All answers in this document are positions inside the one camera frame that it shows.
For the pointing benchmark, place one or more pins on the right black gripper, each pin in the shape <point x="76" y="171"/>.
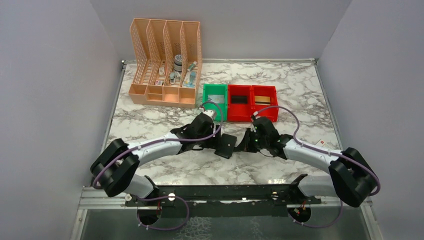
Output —
<point x="245" y="145"/>

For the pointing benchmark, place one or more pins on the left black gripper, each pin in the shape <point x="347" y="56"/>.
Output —
<point x="212" y="144"/>

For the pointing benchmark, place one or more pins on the black leather card holder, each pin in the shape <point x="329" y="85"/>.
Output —
<point x="225" y="146"/>

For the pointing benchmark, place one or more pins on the green plastic bin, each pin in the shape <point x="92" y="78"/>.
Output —
<point x="209" y="88"/>

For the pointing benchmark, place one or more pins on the red plastic bin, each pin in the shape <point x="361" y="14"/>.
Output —
<point x="239" y="107"/>
<point x="263" y="111"/>

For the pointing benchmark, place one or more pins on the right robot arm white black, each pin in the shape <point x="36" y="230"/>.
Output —
<point x="348" y="176"/>

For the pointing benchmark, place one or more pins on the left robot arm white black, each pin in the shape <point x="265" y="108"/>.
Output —
<point x="115" y="169"/>

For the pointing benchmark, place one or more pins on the silver card in green bin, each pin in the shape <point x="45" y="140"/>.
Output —
<point x="216" y="98"/>

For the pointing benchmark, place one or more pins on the black card in red bin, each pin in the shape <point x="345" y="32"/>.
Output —
<point x="239" y="99"/>

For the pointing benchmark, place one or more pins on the gold card in red bin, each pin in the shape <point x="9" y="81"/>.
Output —
<point x="262" y="100"/>

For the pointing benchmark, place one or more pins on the blue packaged item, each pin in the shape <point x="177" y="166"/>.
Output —
<point x="190" y="77"/>

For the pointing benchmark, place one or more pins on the round grey tin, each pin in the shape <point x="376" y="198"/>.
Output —
<point x="178" y="63"/>

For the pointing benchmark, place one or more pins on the small white box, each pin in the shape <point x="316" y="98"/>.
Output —
<point x="322" y="144"/>

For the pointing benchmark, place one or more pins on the peach plastic file organizer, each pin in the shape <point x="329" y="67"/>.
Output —
<point x="155" y="43"/>

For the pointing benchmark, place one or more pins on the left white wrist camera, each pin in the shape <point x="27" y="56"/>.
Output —
<point x="210" y="113"/>

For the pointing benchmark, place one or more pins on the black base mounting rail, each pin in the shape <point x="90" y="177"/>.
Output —
<point x="214" y="201"/>

